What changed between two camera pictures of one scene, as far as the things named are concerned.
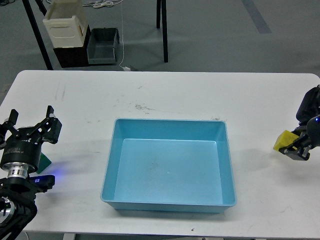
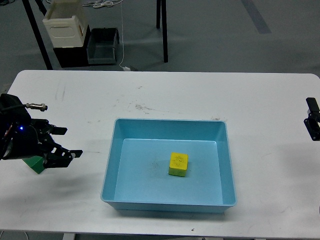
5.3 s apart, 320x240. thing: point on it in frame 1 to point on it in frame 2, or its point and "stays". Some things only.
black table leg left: [36, 34] stays
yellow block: [285, 139] to [178, 164]
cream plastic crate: [66, 24] stays
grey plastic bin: [102, 46] stays
